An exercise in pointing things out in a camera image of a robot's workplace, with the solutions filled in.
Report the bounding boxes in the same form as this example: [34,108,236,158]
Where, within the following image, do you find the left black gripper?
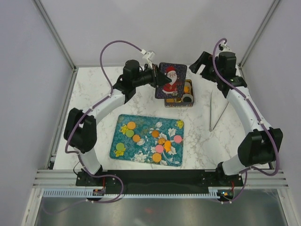
[133,65,172,89]

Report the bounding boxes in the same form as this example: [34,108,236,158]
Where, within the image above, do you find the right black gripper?
[190,51,222,83]

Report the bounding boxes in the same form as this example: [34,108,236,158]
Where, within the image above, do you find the gold tin lid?
[155,62,187,99]

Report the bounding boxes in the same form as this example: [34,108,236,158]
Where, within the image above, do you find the orange flower cookie top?
[184,86,190,93]

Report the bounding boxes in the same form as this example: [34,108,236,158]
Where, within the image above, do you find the orange flower cookie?
[164,140,172,153]
[184,86,190,93]

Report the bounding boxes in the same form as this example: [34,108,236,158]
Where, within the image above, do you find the black round cookie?
[183,97,191,103]

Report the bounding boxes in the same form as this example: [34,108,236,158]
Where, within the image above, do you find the square cookie tin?
[164,79,195,108]

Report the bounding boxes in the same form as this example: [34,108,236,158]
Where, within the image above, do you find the metal tongs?
[209,91,229,132]

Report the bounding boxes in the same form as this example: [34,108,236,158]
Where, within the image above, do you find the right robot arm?
[189,50,283,186]

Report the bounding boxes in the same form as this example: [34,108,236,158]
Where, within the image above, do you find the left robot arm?
[63,60,171,186]

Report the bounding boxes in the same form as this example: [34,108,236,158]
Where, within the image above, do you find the orange round cookie mid right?
[158,138,166,145]

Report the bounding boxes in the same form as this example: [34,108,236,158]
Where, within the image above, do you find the teal floral tray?
[109,114,184,167]

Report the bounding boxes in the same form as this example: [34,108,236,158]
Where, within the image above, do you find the pink round cookie right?
[173,135,182,144]

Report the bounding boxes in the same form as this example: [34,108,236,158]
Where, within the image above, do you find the pink round cookie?
[173,135,182,144]
[155,145,164,153]

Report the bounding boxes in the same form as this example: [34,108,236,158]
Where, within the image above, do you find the green round cookie upper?
[126,129,135,137]

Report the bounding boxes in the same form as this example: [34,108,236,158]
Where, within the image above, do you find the green round cookie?
[126,129,135,137]
[116,143,125,151]

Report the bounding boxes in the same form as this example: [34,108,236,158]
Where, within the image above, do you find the orange flower cookie lower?
[164,140,172,153]

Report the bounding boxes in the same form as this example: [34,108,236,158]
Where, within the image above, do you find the pink round cookie lower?
[155,145,164,153]

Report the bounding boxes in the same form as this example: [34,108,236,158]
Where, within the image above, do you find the orange round cookie bottom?
[152,153,162,163]

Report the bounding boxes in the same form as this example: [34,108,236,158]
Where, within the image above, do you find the green round cookie lower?
[116,143,125,151]

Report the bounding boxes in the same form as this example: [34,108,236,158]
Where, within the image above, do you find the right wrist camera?
[218,43,232,52]

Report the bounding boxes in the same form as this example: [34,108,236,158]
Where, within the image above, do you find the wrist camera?
[143,51,156,62]
[218,43,232,52]

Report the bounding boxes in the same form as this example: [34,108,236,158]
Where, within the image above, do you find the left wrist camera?
[143,51,156,62]

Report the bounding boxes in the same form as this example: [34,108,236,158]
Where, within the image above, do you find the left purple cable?
[64,40,125,203]

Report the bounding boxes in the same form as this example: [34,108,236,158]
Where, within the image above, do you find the black mounting base plate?
[75,169,244,195]

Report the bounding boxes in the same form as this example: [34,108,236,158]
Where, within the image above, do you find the white cable duct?
[42,187,218,199]

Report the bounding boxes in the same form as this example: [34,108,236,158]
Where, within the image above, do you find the aluminium frame rail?
[33,169,288,189]

